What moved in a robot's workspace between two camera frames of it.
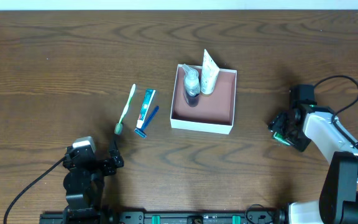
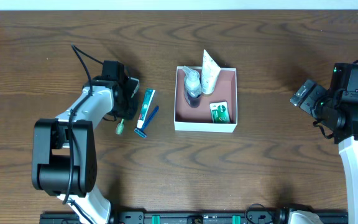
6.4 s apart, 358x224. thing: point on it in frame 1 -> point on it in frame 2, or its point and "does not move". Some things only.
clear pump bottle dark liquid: x=191 y=86 does not move
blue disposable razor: x=140 y=132 does not move
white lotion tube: x=210 y=72 does not move
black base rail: x=166 y=218 does not move
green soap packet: x=279 y=137 -> x=219 y=112
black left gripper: x=101 y=163 -> x=128 y=101
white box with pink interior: x=212 y=113 does not move
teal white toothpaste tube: x=148 y=96 does not move
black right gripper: x=282 y=128 -> x=308 y=98
